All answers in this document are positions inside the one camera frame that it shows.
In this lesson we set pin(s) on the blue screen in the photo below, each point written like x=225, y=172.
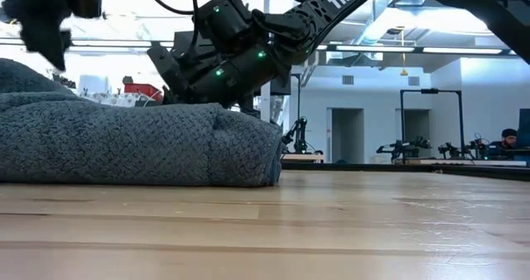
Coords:
x=525, y=126

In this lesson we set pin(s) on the black metal rack frame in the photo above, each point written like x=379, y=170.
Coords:
x=430, y=91

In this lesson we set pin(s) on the yellow hanging pendant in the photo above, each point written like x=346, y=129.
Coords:
x=404, y=64

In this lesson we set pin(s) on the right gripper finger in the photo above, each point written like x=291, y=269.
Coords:
x=165, y=73

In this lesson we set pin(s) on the low wooden platform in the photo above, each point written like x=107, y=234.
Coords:
x=302, y=157

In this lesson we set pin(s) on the black aluminium table frame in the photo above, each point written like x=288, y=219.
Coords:
x=406, y=170

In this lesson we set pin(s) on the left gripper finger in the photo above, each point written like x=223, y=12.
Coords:
x=51, y=52

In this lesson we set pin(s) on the red plastic bin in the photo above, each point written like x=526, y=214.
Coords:
x=143, y=90

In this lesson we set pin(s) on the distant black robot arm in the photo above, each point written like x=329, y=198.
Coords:
x=463, y=148
x=403, y=147

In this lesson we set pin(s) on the white vertical post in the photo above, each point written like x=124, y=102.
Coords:
x=265, y=102

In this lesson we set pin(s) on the grey terry towel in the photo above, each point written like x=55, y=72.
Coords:
x=124, y=143

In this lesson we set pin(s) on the distant wooden table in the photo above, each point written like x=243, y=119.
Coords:
x=455, y=162

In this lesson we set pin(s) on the person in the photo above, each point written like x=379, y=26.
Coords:
x=503, y=143

